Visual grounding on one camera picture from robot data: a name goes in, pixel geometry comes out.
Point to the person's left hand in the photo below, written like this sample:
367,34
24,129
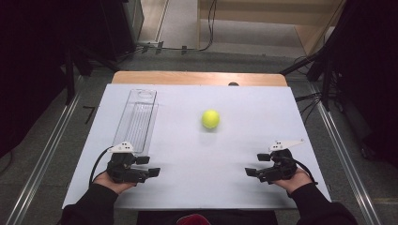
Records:
109,184

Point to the wooden table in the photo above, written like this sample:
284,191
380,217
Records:
194,78

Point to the black stand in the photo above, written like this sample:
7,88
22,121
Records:
322,72
70,81

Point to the yellow tennis ball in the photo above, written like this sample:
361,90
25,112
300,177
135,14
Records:
210,119

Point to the clear plastic container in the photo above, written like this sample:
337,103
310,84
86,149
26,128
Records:
137,118

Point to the white board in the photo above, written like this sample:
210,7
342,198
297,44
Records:
194,162

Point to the black cabinet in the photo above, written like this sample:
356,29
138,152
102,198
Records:
125,28

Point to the metal floor rail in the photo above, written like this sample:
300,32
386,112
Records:
47,156
344,156

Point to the person's right hand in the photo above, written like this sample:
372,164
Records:
295,182

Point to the person's red clothing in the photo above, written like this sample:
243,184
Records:
194,220

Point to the black curtain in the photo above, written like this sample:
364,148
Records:
372,78
31,62

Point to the light wooden furniture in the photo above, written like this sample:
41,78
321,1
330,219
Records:
309,31

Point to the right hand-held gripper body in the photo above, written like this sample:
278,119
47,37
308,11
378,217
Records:
281,165

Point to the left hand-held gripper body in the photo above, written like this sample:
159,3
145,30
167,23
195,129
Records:
120,167

